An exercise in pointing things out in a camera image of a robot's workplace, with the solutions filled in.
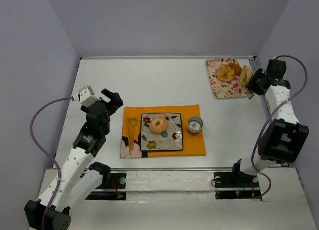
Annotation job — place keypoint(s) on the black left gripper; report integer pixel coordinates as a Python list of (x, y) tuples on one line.
[(109, 103)]

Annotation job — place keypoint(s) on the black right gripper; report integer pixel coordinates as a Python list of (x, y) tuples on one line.
[(257, 82)]

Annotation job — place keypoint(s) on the glazed ring doughnut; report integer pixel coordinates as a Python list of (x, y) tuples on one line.
[(158, 125)]

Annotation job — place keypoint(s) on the metal tongs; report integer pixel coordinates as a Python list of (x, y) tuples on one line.
[(250, 95)]

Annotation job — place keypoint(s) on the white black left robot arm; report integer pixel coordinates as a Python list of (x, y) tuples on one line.
[(79, 175)]

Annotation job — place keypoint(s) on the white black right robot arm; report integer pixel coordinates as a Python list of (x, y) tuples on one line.
[(282, 136)]

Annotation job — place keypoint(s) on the tan bread slice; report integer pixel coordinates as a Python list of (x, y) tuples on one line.
[(245, 75)]

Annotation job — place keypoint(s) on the dark brown pastry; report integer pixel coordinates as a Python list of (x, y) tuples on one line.
[(237, 69)]

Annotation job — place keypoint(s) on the floral pink tray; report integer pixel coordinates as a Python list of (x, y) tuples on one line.
[(222, 89)]

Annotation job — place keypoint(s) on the orange plastic spoon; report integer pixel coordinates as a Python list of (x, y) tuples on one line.
[(133, 123)]

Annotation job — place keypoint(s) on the large golden bagel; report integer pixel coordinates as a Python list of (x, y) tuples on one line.
[(225, 73)]

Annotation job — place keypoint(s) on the square floral ceramic plate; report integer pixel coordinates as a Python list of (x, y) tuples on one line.
[(171, 139)]

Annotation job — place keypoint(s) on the small metal cup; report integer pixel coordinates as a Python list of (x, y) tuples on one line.
[(194, 124)]

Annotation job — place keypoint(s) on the orange cartoon placemat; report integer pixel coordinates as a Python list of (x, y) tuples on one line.
[(193, 144)]

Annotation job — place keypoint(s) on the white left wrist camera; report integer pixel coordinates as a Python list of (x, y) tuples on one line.
[(87, 96)]

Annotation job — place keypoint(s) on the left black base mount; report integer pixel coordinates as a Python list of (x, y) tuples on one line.
[(111, 189)]

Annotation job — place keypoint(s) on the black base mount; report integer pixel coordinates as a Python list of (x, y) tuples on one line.
[(111, 189), (229, 187)]

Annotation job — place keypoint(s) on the aluminium front rail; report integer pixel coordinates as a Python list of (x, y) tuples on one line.
[(175, 169)]

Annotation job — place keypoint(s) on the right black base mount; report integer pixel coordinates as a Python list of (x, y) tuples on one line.
[(229, 187)]

